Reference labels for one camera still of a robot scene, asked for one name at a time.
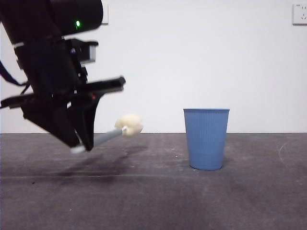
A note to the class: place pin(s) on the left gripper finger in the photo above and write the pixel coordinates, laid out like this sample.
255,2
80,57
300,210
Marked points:
52,122
85,124

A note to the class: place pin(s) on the blue ribbed plastic cup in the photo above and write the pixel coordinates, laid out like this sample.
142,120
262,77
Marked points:
206,141

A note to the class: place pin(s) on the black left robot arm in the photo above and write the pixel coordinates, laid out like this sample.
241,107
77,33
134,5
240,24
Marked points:
36,16

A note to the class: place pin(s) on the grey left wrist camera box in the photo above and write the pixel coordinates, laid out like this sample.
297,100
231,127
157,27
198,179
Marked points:
92,54

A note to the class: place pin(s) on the white wall socket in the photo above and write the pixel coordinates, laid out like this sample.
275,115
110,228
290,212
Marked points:
299,14
106,16

